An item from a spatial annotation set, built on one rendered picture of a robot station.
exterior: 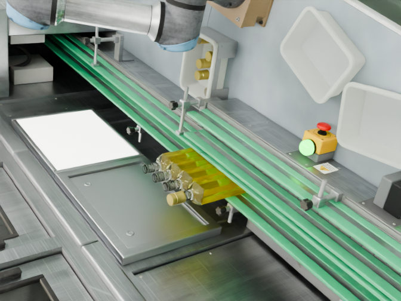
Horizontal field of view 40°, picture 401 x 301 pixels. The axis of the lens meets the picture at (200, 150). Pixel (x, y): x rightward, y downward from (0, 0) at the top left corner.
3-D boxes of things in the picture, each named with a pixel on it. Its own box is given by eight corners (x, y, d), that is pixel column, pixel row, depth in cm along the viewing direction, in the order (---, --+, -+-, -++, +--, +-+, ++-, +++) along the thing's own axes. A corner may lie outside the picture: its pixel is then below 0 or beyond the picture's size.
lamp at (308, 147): (302, 150, 155) (295, 151, 153) (306, 135, 153) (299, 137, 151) (314, 157, 152) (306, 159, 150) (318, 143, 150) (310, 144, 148)
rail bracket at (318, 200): (332, 194, 141) (296, 205, 134) (340, 169, 138) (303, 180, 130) (344, 202, 139) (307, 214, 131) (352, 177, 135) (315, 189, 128)
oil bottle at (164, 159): (206, 157, 184) (152, 169, 172) (209, 143, 181) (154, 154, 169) (216, 165, 180) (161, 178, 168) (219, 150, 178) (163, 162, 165)
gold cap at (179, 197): (179, 188, 156) (166, 192, 153) (187, 193, 153) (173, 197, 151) (178, 199, 157) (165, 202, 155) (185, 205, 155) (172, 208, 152)
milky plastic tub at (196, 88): (197, 84, 203) (178, 86, 198) (206, 25, 192) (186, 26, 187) (225, 103, 191) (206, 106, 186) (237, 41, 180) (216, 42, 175)
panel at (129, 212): (92, 113, 228) (10, 125, 209) (92, 107, 227) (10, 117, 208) (221, 234, 167) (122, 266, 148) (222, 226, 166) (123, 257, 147)
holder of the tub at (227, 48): (196, 97, 205) (179, 100, 201) (207, 26, 192) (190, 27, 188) (224, 116, 194) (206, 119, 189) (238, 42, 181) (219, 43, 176)
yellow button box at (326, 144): (316, 147, 160) (298, 151, 156) (323, 125, 157) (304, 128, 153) (333, 158, 156) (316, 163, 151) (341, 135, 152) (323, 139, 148)
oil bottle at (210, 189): (238, 183, 172) (182, 197, 160) (241, 168, 169) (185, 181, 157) (250, 192, 168) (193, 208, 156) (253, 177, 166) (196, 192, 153)
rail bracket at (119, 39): (128, 60, 236) (80, 64, 223) (132, 22, 228) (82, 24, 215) (133, 64, 232) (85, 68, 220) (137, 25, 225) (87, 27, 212)
